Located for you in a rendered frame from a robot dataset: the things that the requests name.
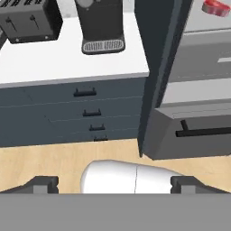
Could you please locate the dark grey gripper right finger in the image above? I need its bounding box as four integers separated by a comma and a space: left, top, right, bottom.
170, 175, 231, 195

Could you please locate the dark blue tall side panel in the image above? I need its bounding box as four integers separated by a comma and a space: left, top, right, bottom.
134, 0, 194, 158

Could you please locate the dark blue cupboard front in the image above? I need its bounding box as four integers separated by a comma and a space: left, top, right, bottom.
0, 87, 62, 148

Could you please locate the grey fridge drawer front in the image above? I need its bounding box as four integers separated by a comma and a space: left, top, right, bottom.
143, 102, 231, 161

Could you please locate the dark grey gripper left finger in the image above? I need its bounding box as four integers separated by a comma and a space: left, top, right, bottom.
0, 175, 60, 195

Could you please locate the dark blue drawer front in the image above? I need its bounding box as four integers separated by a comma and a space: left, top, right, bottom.
57, 127, 141, 144
24, 77, 148, 106
48, 114, 143, 137
35, 96, 144, 123

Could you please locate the white rounded object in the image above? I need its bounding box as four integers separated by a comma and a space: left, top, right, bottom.
79, 160, 185, 195

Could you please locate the black fridge drawer handle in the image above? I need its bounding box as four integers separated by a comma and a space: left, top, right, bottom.
175, 119, 231, 139

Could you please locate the black toaster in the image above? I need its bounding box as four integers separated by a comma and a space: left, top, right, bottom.
0, 0, 64, 45

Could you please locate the black coffee machine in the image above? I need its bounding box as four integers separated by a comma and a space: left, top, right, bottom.
74, 0, 126, 56

